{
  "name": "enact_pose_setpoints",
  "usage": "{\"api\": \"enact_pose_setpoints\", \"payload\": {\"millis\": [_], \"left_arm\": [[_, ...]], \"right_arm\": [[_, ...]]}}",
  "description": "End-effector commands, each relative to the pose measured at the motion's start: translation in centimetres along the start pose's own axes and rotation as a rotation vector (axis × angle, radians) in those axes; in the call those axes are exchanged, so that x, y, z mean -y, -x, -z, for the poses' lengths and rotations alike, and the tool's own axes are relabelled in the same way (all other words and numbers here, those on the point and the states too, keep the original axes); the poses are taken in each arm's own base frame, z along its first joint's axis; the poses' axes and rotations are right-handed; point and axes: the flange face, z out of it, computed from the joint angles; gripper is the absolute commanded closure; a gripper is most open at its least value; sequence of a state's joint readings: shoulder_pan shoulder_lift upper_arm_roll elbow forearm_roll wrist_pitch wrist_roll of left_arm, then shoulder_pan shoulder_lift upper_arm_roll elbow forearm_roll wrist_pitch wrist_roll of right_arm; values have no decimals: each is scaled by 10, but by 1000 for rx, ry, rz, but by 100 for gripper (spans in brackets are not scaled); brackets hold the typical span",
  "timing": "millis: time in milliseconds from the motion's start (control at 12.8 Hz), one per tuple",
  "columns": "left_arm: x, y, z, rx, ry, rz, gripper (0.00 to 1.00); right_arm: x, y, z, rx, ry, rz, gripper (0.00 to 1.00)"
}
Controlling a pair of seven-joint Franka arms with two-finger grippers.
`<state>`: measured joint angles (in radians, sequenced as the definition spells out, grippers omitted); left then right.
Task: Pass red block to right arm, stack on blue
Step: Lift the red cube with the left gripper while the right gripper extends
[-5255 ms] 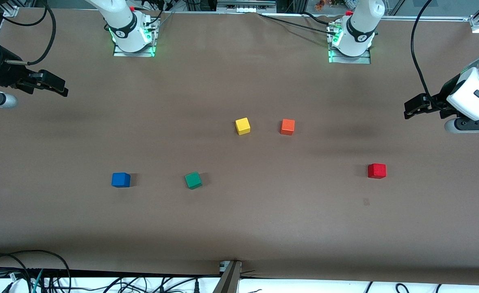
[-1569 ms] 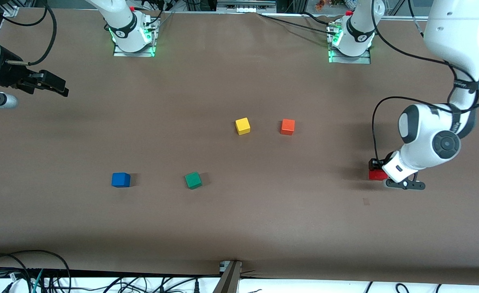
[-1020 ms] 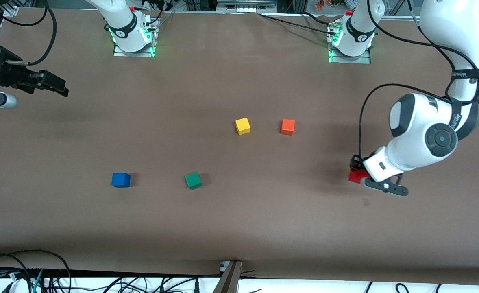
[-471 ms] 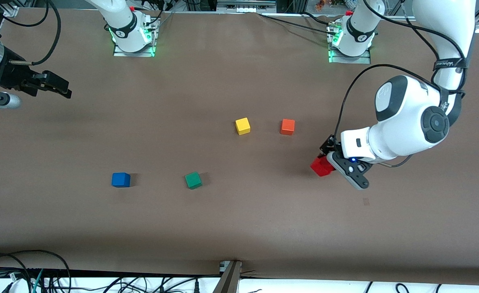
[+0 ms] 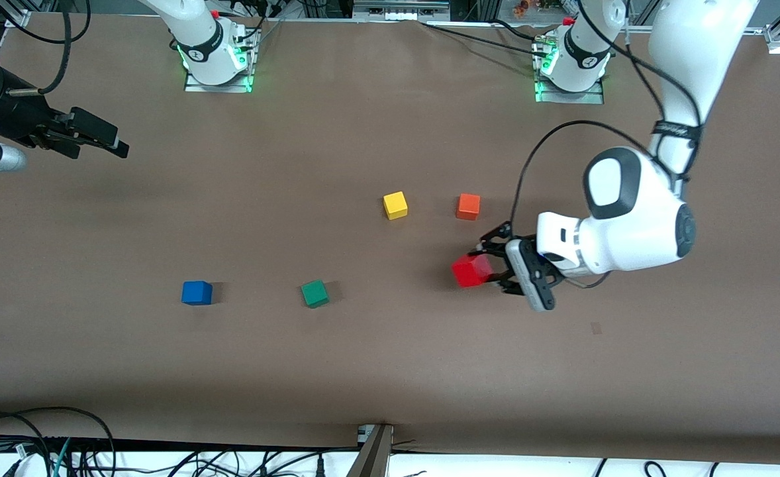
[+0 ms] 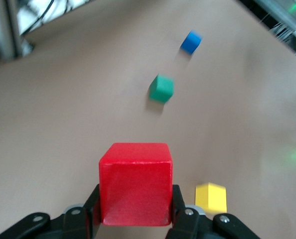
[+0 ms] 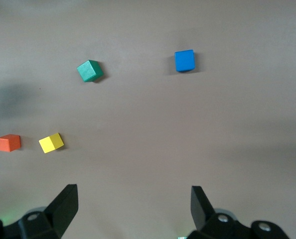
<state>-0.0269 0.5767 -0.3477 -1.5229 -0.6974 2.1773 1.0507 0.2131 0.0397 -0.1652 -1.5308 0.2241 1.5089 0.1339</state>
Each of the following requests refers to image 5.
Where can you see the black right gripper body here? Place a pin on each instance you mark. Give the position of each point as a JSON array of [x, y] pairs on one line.
[[20, 112]]

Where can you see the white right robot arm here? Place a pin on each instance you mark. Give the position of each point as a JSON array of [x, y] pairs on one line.
[[194, 33]]

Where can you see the green wooden block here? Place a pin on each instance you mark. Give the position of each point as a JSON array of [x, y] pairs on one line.
[[314, 293]]

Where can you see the blue wooden block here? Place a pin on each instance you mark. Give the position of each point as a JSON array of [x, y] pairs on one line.
[[196, 293]]

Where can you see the yellow wooden block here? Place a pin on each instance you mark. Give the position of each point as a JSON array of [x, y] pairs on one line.
[[395, 205]]

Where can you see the small metal bracket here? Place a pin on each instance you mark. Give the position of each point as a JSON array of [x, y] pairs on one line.
[[365, 434]]

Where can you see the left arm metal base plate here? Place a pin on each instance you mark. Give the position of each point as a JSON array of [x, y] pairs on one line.
[[595, 98]]

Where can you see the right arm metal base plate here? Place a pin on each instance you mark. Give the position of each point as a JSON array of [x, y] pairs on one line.
[[194, 88]]

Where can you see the small orange figure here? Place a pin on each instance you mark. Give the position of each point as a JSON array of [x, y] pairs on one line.
[[521, 8]]

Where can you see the red wooden block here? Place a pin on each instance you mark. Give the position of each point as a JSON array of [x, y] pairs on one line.
[[473, 273]]

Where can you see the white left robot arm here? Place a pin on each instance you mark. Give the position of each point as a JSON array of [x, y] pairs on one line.
[[641, 225]]

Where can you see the aluminium profile post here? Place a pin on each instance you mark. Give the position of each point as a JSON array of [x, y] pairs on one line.
[[373, 457]]

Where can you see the aluminium corner bracket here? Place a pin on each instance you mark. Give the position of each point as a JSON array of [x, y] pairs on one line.
[[777, 40], [18, 16]]

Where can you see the grey power strip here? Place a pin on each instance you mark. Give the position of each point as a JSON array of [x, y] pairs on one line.
[[400, 10]]

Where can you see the orange wooden block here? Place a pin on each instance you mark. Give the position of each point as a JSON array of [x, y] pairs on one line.
[[468, 207]]

